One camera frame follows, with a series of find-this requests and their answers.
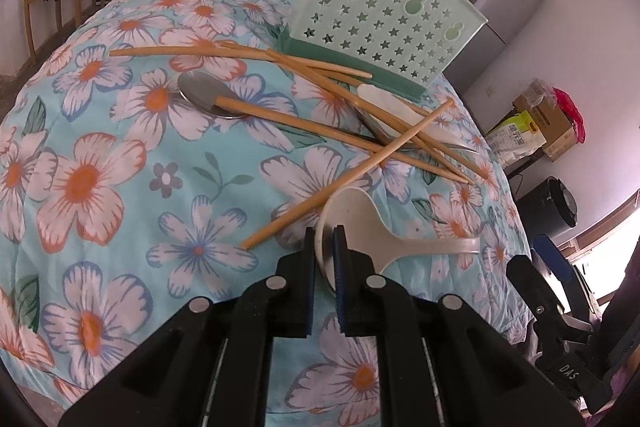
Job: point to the large white plastic spoon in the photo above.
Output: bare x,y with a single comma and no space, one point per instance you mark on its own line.
360,217

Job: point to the bunch of wooden chopsticks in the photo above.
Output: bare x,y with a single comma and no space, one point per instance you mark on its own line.
260,110

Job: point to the red plastic bag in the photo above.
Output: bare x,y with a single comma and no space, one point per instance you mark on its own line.
570,112

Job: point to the black trash bin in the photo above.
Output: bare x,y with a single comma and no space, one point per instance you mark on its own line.
542,207

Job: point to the small white plastic spoon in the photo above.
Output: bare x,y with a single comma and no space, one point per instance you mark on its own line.
385,99

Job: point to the metal spoon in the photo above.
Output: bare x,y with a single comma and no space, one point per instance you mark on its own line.
200,94
372,127

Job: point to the cardboard box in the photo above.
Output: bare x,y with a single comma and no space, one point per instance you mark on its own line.
555,127

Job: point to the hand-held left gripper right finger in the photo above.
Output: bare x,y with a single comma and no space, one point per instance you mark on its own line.
340,277

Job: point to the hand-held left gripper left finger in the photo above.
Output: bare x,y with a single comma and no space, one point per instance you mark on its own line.
310,277

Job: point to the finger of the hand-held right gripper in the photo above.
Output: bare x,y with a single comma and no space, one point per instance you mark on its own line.
537,297
552,257

